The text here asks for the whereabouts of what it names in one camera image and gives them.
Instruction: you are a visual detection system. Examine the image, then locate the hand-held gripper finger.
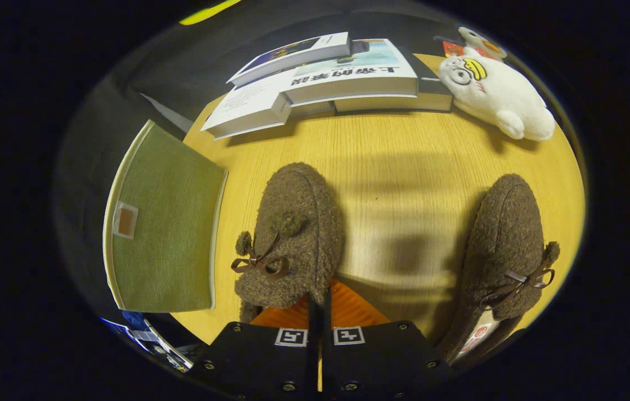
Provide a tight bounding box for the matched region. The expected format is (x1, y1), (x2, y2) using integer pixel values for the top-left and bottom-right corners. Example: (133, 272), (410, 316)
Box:
(187, 294), (320, 401)
(323, 278), (456, 401)

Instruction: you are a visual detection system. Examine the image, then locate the brown fuzzy shoe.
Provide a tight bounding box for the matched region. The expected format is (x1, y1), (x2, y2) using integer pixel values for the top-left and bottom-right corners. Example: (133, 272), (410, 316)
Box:
(230, 162), (344, 324)
(438, 174), (560, 365)

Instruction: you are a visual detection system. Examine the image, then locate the green fabric storage box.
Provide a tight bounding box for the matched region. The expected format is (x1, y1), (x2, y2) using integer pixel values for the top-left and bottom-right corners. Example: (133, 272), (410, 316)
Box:
(103, 120), (229, 312)

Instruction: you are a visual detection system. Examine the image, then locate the blue and white clutter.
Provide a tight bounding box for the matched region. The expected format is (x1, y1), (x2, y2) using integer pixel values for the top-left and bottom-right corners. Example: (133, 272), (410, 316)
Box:
(99, 311), (196, 373)

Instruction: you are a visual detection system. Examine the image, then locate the book with light-blue cover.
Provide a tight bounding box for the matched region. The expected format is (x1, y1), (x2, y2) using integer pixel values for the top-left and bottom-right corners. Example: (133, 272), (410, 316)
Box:
(280, 38), (420, 106)

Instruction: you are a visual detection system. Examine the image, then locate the black book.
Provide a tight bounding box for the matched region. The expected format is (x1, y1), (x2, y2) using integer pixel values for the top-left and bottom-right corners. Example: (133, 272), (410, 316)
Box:
(334, 53), (453, 115)

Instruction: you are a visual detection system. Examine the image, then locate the book with night photo cover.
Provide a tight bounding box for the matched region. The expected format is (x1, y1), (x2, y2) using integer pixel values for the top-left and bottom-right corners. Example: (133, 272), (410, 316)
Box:
(227, 32), (351, 87)

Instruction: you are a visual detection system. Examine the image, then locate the white seal plush toy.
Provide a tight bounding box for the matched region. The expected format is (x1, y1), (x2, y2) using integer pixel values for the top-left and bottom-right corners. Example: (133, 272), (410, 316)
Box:
(438, 53), (556, 141)

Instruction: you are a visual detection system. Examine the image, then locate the penguin plush toy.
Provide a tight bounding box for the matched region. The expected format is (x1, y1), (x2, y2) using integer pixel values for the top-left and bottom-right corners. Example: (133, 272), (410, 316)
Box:
(457, 27), (507, 61)

